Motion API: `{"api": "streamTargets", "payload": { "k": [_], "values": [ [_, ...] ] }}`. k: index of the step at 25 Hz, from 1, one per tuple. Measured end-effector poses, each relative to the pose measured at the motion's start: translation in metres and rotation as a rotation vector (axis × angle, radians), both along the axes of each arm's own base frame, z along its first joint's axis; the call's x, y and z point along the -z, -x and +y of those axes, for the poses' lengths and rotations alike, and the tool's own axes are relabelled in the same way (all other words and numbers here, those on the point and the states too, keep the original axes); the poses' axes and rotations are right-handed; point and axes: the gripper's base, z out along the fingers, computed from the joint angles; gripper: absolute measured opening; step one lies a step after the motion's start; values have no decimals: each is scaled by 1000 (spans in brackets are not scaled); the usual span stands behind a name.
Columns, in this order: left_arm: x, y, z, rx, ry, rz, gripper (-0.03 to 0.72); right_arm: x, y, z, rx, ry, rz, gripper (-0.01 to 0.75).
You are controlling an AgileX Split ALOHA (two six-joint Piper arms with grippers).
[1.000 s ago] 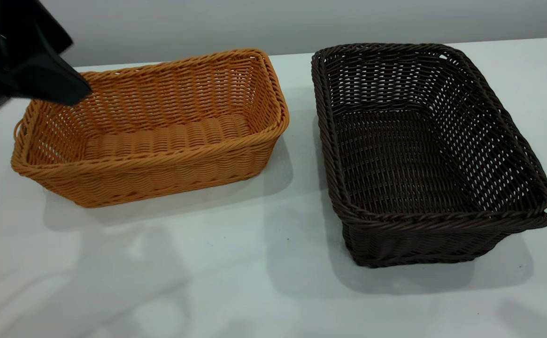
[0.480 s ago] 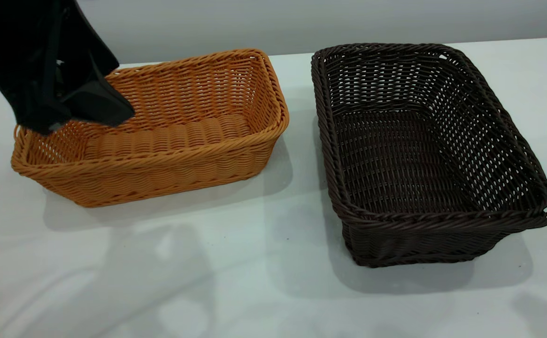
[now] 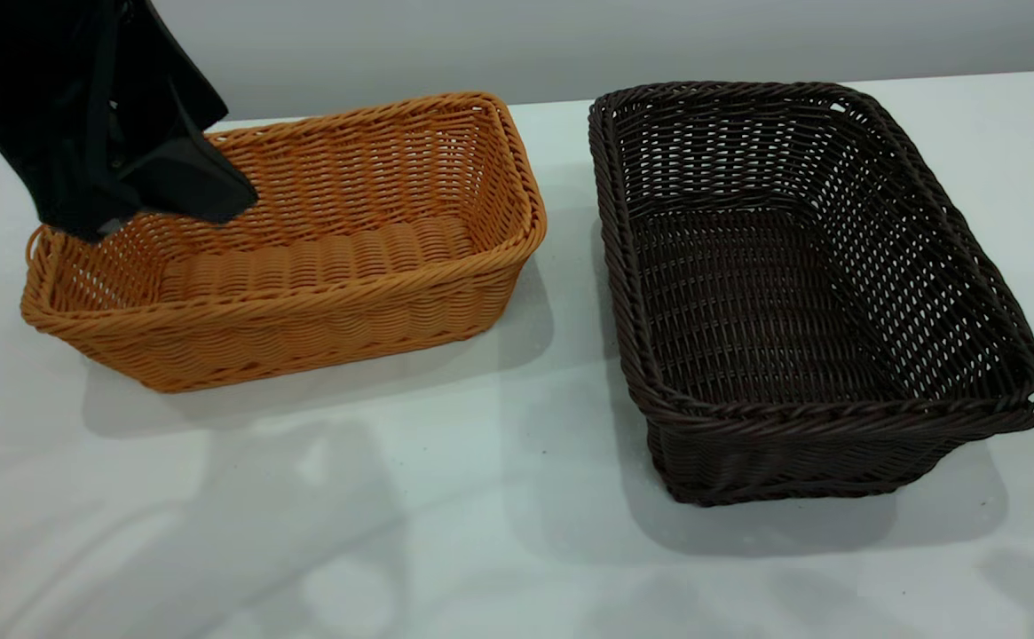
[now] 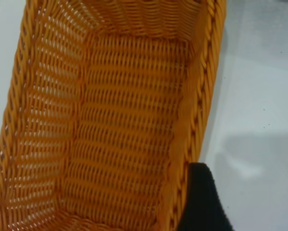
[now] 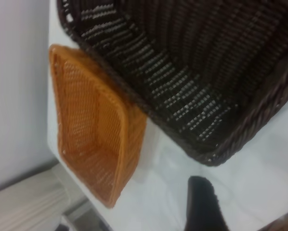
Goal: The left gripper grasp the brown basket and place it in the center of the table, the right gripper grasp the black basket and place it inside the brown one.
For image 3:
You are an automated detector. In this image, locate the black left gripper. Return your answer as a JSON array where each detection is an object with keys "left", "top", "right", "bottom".
[{"left": 0, "top": 0, "right": 259, "bottom": 242}]

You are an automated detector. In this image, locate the light brown wicker basket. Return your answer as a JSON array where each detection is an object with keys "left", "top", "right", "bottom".
[{"left": 21, "top": 91, "right": 548, "bottom": 394}]

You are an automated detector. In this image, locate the dark brown wicker basket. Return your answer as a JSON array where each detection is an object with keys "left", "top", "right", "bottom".
[{"left": 588, "top": 81, "right": 1034, "bottom": 508}]

